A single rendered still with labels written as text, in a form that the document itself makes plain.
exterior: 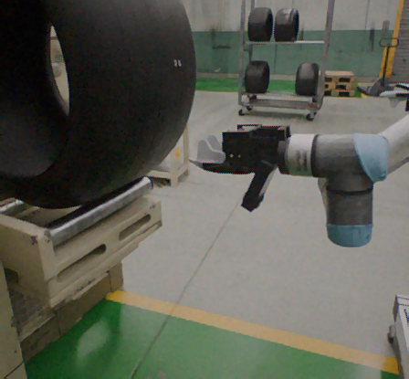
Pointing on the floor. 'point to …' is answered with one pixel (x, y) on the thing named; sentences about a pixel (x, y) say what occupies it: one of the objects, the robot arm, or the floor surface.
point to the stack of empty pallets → (340, 84)
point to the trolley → (252, 80)
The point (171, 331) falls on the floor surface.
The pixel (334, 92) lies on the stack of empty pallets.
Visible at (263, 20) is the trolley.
